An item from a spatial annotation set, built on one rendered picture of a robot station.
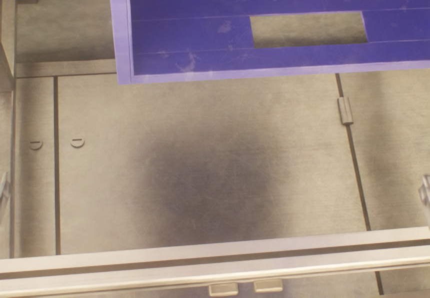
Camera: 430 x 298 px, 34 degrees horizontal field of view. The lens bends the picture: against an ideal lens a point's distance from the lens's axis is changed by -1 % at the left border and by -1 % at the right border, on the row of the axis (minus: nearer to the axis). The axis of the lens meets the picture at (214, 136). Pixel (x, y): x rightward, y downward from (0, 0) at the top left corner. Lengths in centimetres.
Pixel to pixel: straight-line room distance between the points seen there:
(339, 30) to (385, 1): 71
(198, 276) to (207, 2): 30
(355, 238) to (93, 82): 61
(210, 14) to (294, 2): 9
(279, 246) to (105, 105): 53
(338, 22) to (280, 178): 40
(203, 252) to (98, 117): 49
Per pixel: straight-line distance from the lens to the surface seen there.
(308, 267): 83
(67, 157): 122
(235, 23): 75
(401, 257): 87
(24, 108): 127
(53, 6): 135
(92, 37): 143
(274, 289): 85
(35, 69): 131
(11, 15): 123
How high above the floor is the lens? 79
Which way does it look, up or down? 25 degrees down
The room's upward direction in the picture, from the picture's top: 173 degrees clockwise
